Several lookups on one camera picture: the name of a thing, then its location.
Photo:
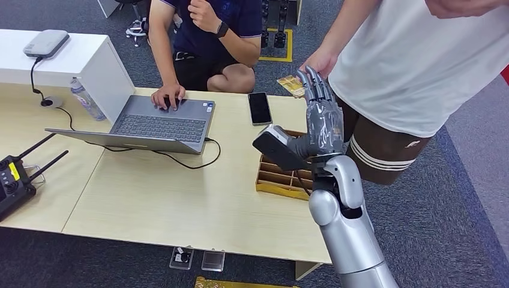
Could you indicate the seated person's left hand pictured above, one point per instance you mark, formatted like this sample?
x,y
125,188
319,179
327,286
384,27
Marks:
x,y
203,16

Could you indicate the standing person's right hand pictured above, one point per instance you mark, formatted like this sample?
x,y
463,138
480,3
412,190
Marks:
x,y
323,61

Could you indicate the standing person's left hand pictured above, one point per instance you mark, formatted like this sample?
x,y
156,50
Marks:
x,y
457,8

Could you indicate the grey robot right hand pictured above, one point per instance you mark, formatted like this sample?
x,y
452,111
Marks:
x,y
324,123

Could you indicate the seated person's right hand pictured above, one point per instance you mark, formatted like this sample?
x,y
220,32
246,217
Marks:
x,y
168,94

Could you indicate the gold patterned card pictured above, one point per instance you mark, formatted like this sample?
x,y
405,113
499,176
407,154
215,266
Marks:
x,y
290,84

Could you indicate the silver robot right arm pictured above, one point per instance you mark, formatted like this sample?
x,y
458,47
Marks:
x,y
350,230

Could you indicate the seated person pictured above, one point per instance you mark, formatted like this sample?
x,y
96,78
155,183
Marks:
x,y
234,20

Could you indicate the wooden card organizer box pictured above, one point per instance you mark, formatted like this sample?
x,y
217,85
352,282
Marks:
x,y
278,181

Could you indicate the standing person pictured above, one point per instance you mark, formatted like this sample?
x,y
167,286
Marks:
x,y
417,71

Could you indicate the black wristwatch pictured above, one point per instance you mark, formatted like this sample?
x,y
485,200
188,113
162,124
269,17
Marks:
x,y
222,30

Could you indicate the grey laptop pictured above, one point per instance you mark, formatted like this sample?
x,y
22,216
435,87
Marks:
x,y
167,125

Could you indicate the black robot legs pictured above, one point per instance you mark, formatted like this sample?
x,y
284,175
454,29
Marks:
x,y
278,37

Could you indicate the black smartphone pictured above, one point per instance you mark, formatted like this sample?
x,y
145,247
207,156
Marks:
x,y
259,108

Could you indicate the office chair base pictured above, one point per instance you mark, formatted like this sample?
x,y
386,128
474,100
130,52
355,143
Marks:
x,y
137,28

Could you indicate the clear plastic water bottle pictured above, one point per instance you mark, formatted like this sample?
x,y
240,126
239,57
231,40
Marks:
x,y
87,101

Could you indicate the red object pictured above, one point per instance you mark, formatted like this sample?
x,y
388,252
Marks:
x,y
505,75

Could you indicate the white cabinet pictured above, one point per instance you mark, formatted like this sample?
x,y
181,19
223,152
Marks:
x,y
79,59

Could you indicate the white furniture piece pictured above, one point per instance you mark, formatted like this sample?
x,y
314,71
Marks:
x,y
107,7

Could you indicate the grey flat box device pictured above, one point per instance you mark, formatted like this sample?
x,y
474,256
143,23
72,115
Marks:
x,y
46,43

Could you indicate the pale desk leg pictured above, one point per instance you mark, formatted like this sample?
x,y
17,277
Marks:
x,y
304,270

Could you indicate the black remote controller with antennas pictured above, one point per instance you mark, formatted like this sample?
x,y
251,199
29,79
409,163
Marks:
x,y
14,187

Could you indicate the gold patterned sheet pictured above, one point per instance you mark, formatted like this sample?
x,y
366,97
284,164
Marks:
x,y
222,284

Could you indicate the black wrist camera with pale box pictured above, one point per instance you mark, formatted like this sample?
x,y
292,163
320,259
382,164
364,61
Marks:
x,y
278,149

